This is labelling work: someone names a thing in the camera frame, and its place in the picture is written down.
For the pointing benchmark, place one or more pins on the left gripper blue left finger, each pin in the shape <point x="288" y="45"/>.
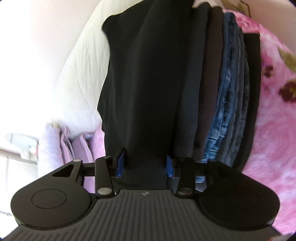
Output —
<point x="106" y="169"/>

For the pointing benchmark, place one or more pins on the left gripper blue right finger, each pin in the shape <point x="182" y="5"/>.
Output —
<point x="181" y="176"/>

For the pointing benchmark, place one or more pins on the black zip fleece jacket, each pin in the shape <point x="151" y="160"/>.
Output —
<point x="149" y="100"/>

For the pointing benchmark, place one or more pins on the stack of folded clothes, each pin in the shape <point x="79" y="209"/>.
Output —
<point x="229" y="94"/>

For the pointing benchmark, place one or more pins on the striped lilac duvet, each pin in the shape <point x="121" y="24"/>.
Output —
<point x="56" y="148"/>

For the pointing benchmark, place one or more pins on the pink rose bed blanket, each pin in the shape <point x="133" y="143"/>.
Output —
<point x="272" y="158"/>

